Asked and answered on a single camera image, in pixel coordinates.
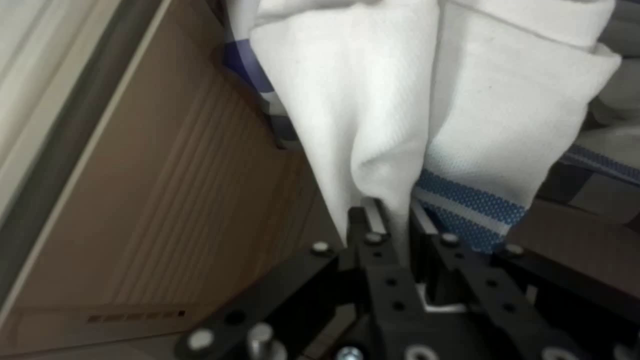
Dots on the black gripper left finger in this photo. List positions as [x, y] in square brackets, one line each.
[373, 266]

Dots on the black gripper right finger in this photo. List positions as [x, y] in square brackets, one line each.
[481, 281]

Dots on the blue striped white towel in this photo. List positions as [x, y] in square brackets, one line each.
[373, 100]

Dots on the white stacked storage cabinet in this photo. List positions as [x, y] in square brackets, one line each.
[147, 200]

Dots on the blue patterned cloth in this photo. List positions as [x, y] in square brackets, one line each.
[611, 161]

